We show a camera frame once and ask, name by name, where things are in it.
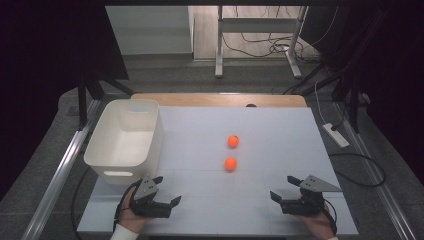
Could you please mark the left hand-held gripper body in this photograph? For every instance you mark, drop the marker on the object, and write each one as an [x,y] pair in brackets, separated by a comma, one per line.
[146,193]

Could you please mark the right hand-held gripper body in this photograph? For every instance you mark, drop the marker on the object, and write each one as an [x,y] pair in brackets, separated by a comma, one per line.
[306,203]

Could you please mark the white plastic bin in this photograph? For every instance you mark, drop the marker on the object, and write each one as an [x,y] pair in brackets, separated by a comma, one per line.
[126,140]

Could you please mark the orange ping pong ball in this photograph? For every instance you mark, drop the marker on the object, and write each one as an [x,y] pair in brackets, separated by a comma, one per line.
[233,141]
[230,164]

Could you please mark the person's right hand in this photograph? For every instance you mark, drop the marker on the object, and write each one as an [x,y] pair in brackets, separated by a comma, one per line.
[316,225]

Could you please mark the person's left hand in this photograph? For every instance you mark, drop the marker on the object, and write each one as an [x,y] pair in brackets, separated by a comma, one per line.
[125,216]

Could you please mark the white power strip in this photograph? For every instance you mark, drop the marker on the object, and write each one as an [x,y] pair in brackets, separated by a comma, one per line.
[336,135]

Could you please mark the wooden table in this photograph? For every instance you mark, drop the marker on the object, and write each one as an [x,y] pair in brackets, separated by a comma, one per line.
[216,100]

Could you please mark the black stand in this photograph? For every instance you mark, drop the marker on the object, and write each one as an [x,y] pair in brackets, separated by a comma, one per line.
[354,100]
[82,100]

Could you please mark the grey metal stand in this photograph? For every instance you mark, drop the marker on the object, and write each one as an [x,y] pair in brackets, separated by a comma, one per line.
[219,50]

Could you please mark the white panel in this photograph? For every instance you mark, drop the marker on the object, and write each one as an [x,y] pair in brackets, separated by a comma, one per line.
[150,30]

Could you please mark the dark curtain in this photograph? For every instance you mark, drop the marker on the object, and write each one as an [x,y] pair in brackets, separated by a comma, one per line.
[393,66]
[40,66]

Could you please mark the aluminium rail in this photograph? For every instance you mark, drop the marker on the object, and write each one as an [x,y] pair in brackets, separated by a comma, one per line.
[56,180]
[383,190]

